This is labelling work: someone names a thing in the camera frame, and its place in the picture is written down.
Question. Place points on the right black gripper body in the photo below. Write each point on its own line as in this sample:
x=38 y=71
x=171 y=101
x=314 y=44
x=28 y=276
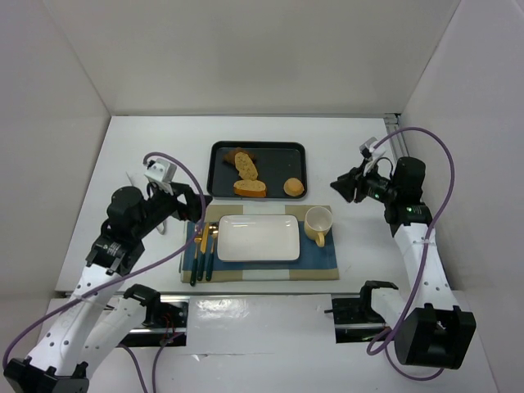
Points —
x=356 y=185

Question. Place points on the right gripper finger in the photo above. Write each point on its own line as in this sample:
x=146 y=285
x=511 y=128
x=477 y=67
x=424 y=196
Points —
x=349 y=177
x=345 y=187

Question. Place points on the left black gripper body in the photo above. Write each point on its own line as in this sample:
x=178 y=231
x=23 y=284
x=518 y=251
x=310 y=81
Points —
x=185 y=201

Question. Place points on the metal tongs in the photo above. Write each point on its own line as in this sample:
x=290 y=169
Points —
x=161 y=228

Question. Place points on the long bread slice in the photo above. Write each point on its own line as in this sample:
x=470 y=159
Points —
x=245 y=166

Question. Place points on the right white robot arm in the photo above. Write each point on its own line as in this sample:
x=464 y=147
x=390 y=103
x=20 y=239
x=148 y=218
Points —
x=429 y=328

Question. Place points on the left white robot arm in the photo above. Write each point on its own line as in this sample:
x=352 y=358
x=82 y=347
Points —
x=79 y=340

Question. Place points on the dark brown bread piece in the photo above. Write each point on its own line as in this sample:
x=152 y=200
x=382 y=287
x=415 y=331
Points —
x=229 y=157

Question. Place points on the orange crust bread slice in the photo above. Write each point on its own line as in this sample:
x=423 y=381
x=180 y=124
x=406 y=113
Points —
x=250 y=188

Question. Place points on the yellow mug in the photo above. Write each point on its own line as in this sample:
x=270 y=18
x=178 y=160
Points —
x=317 y=224

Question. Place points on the round bun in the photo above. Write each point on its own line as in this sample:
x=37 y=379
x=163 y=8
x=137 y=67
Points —
x=293 y=187

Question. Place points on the black baking tray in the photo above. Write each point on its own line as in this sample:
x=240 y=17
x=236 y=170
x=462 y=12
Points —
x=275 y=162

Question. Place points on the white rectangular plate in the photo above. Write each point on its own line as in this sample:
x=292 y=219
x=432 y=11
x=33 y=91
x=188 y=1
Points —
x=258 y=238

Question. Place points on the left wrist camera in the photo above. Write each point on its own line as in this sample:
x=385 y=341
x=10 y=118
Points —
x=161 y=172

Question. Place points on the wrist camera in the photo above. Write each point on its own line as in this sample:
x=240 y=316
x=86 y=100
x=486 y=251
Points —
x=161 y=172
x=371 y=151

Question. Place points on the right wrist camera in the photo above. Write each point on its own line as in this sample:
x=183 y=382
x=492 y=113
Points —
x=371 y=151

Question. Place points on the gold fork green handle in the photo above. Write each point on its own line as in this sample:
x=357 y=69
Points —
x=193 y=276

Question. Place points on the gold knife green handle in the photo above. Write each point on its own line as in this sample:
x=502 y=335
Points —
x=202 y=259

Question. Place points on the aluminium rail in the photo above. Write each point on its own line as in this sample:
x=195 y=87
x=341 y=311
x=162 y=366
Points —
x=396 y=143

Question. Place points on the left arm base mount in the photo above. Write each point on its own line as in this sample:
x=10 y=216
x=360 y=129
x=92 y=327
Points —
x=166 y=326

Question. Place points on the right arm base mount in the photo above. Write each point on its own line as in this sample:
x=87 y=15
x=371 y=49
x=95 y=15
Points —
x=351 y=324

